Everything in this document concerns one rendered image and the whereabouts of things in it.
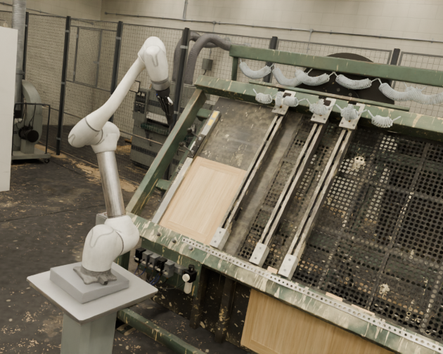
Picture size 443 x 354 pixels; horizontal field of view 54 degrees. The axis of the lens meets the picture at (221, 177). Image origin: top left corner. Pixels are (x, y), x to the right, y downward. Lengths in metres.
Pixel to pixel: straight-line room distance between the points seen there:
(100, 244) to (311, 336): 1.36
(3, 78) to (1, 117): 0.48
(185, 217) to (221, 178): 0.36
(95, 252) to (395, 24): 6.17
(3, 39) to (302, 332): 4.76
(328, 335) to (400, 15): 5.69
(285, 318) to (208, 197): 0.91
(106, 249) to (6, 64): 4.04
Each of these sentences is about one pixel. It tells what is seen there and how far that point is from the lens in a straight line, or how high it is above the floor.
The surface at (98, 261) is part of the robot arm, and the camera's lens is 2.37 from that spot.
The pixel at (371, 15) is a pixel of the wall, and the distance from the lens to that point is 7.70.
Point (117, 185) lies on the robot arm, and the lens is 2.51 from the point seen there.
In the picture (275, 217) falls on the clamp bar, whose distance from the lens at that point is 2.69.
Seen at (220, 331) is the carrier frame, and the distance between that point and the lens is 3.10.
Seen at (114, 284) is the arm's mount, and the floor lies 0.80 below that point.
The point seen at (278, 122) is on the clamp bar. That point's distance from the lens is 2.99.
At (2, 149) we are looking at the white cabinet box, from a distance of 6.20.
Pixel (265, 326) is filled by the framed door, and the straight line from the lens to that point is 2.94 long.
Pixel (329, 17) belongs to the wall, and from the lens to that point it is 7.98.
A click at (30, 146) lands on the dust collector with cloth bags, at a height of 0.28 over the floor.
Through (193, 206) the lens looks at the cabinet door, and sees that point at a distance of 2.95.
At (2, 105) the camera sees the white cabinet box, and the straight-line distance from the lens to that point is 6.08.
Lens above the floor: 1.96
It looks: 13 degrees down
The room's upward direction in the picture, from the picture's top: 10 degrees clockwise
